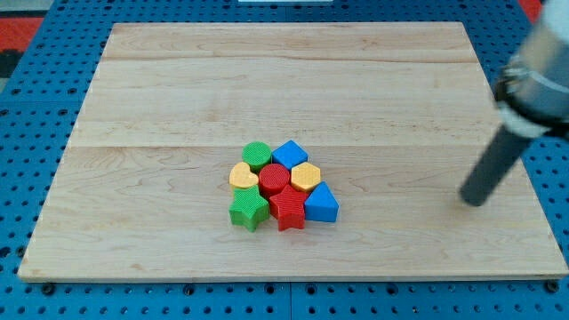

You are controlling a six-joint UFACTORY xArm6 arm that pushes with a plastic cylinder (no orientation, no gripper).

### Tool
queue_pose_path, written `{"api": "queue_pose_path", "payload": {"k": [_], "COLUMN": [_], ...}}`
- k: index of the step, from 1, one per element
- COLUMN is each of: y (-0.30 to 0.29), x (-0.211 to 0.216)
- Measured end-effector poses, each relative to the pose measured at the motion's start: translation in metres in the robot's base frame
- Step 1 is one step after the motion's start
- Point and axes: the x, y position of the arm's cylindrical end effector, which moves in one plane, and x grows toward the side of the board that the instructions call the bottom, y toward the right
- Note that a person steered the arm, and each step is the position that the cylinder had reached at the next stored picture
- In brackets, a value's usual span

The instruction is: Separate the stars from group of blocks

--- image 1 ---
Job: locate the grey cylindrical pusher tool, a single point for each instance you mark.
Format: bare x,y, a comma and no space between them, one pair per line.
492,166

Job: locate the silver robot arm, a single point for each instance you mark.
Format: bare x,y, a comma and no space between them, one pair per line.
531,95

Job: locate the wooden board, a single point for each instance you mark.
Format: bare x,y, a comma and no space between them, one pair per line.
393,114

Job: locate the blue triangle block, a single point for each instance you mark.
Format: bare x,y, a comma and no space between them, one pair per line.
321,205

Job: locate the yellow hexagon block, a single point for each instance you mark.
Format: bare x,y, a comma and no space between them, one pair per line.
305,176

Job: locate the blue cube block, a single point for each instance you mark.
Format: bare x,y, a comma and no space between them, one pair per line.
289,155

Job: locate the red star block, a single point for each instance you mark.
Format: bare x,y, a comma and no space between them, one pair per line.
287,207

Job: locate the red cylinder block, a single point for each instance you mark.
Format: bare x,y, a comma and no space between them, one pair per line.
272,179

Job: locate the green cylinder block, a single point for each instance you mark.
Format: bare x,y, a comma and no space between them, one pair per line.
257,155

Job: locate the green star block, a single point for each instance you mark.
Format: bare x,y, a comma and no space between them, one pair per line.
249,208

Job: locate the yellow heart block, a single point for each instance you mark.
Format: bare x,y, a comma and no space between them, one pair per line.
241,176

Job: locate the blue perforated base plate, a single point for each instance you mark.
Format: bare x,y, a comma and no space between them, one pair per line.
39,106

